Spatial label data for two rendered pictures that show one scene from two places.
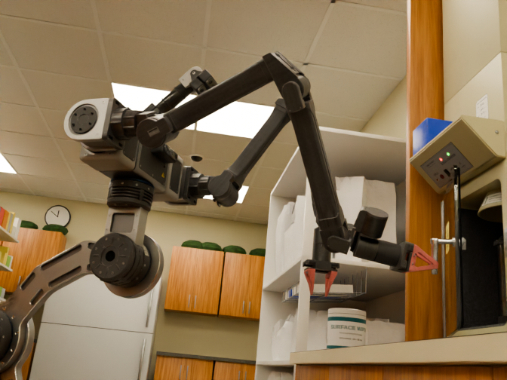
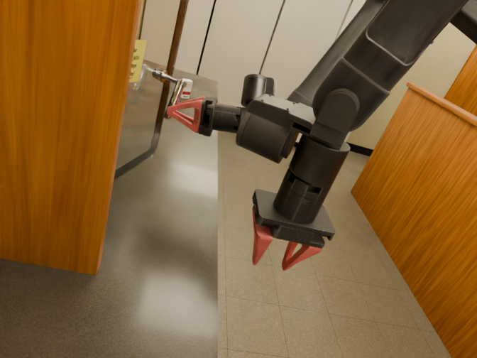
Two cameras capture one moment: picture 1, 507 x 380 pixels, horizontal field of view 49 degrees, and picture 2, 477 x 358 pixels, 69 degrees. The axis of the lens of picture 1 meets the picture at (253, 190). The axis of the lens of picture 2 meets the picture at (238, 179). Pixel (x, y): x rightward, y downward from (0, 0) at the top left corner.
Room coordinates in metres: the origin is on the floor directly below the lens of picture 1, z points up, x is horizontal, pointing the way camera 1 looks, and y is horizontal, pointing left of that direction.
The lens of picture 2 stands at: (2.05, -0.35, 1.41)
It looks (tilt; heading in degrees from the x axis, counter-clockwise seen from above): 28 degrees down; 174
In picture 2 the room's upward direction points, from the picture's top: 20 degrees clockwise
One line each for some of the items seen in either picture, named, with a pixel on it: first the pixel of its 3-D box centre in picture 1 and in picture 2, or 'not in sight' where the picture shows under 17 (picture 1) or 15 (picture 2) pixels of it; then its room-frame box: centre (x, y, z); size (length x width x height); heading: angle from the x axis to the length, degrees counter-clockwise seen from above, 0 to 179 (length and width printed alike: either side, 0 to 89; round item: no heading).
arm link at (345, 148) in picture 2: (324, 237); (314, 155); (1.67, -0.23, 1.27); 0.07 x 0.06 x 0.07; 70
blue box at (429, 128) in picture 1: (435, 140); not in sight; (1.50, -0.52, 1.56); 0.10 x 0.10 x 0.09; 6
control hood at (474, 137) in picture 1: (452, 158); not in sight; (1.40, -0.53, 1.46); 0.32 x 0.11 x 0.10; 6
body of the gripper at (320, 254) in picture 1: (321, 256); (299, 198); (1.67, -0.23, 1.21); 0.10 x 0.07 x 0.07; 96
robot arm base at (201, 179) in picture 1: (200, 185); not in sight; (1.83, 0.18, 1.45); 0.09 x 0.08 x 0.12; 160
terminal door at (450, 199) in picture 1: (450, 255); (133, 87); (1.41, -0.53, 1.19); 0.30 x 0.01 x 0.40; 165
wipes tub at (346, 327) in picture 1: (345, 332); not in sight; (1.96, -0.37, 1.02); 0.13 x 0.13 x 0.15
